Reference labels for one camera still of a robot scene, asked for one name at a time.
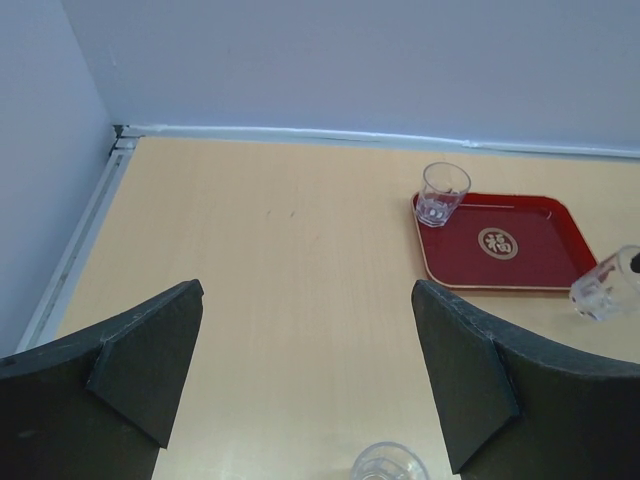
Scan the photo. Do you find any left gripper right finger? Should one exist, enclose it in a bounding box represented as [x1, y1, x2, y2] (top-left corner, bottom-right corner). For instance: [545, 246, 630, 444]
[411, 280, 639, 479]

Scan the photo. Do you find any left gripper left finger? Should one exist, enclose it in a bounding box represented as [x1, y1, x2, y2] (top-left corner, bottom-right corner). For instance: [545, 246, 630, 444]
[1, 280, 204, 479]

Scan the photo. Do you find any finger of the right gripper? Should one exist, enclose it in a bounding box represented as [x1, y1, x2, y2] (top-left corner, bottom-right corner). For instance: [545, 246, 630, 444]
[629, 253, 640, 274]

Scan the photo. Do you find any clear glass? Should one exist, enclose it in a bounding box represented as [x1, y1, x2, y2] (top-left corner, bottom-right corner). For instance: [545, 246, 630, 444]
[415, 162, 471, 228]
[350, 441, 430, 480]
[569, 245, 639, 321]

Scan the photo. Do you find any red lacquer tray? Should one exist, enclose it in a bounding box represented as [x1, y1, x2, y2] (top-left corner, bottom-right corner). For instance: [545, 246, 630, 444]
[415, 192, 597, 292]

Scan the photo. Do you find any aluminium frame rail left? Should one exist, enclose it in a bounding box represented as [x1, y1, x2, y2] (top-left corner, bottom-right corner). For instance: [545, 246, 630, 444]
[15, 138, 138, 353]

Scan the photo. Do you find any aluminium frame rail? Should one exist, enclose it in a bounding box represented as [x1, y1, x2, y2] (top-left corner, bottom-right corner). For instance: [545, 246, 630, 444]
[15, 138, 138, 353]
[115, 125, 639, 161]

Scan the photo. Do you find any aluminium frame rail back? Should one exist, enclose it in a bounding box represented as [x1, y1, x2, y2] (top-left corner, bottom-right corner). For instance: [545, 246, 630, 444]
[115, 125, 639, 161]

